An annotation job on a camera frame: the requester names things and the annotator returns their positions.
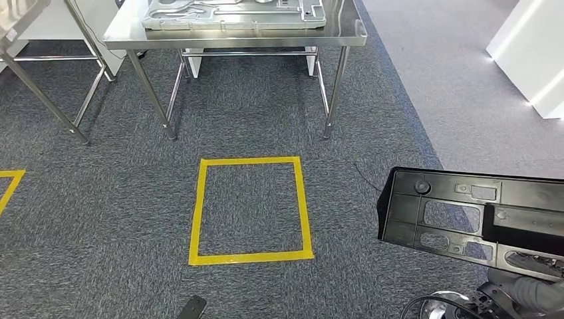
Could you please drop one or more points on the white display block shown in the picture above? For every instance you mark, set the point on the white display block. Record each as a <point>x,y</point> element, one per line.
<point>528,53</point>

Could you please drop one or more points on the white panel leg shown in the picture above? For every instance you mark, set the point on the white panel leg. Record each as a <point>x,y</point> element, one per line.
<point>194,64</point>
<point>311,61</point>

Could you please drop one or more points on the yellow floor tape square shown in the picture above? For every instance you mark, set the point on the yellow floor tape square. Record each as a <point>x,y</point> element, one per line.
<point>251,257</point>
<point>13,174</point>

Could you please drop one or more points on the black plastic plate bracket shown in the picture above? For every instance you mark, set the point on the black plastic plate bracket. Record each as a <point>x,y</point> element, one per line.
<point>405,207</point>

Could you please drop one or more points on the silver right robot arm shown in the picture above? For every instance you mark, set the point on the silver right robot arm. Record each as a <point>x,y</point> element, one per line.
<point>489,299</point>

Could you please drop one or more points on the grey metal part tray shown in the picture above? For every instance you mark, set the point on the grey metal part tray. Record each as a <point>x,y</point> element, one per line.
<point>229,20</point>

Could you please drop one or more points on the white cabinet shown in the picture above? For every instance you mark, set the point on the white cabinet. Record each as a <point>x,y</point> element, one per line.
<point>105,26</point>

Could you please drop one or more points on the stainless steel workbench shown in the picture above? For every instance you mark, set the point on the stainless steel workbench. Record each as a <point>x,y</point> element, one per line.
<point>53,58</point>
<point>132,33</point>

